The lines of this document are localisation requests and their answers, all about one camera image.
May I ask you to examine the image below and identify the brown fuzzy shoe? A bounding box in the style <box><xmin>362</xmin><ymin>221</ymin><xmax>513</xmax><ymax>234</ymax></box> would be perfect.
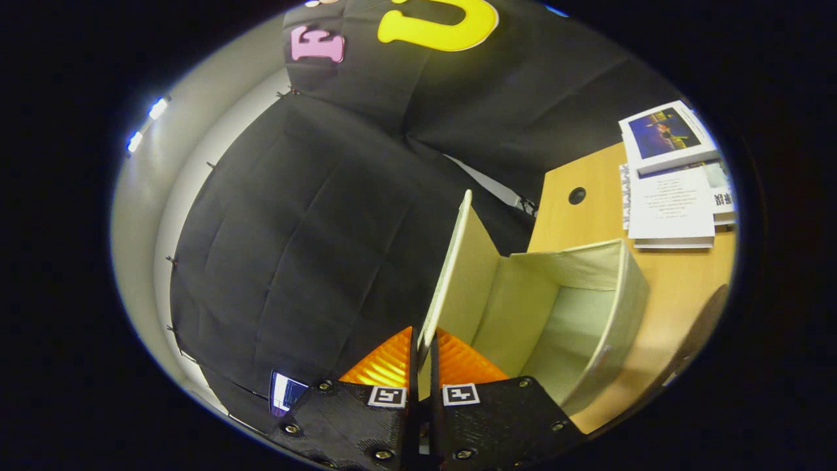
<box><xmin>654</xmin><ymin>285</ymin><xmax>730</xmax><ymax>393</ymax></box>

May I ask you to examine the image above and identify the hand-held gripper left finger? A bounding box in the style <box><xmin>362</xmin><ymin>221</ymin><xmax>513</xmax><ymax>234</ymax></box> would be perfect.
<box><xmin>267</xmin><ymin>326</ymin><xmax>420</xmax><ymax>471</ymax></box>

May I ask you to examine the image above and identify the plain white paperback book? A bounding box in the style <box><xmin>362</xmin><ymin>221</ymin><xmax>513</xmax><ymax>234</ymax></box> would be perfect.
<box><xmin>621</xmin><ymin>164</ymin><xmax>716</xmax><ymax>250</ymax></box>

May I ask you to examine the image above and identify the white book blue photo cover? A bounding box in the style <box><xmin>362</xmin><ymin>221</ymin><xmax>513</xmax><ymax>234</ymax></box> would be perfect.
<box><xmin>619</xmin><ymin>100</ymin><xmax>720</xmax><ymax>175</ymax></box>

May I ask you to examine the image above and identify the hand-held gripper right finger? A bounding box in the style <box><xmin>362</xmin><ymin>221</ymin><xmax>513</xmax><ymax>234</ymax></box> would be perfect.
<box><xmin>428</xmin><ymin>327</ymin><xmax>586</xmax><ymax>471</ymax></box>

